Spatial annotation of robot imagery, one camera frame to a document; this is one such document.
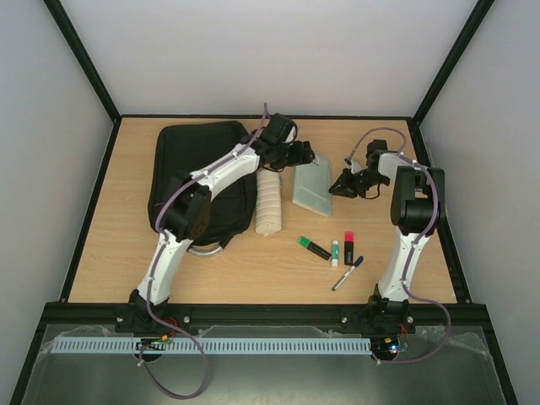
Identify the grey notebook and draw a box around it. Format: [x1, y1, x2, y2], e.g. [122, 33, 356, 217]
[292, 155, 332, 217]

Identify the cream fabric pencil case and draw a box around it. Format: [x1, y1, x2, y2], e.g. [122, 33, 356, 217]
[255, 170, 282, 236]

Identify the black student backpack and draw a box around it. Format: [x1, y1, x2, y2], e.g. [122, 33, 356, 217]
[148, 121, 257, 251]

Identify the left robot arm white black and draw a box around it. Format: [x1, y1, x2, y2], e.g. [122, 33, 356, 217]
[126, 113, 315, 332]

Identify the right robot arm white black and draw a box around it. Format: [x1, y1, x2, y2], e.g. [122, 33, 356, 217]
[329, 139, 445, 334]

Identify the pink highlighter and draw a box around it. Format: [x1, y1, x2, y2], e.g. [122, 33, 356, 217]
[343, 231, 354, 266]

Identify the white glue stick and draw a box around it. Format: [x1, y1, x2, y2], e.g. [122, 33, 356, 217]
[331, 240, 340, 268]

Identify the green highlighter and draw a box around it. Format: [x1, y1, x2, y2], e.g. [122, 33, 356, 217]
[297, 236, 332, 261]

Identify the blue capped marker pen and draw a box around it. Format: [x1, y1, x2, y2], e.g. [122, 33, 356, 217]
[331, 256, 364, 292]

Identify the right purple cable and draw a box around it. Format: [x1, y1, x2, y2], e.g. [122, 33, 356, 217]
[345, 127, 455, 365]

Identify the purple cable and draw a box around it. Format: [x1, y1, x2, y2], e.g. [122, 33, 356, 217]
[138, 101, 271, 400]
[345, 127, 455, 365]

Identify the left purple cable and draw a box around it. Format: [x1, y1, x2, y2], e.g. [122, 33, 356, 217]
[138, 101, 271, 400]

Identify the black frame rail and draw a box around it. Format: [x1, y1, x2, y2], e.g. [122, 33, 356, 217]
[41, 301, 490, 334]

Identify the light blue cable duct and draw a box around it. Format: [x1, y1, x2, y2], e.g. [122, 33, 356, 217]
[51, 337, 372, 355]

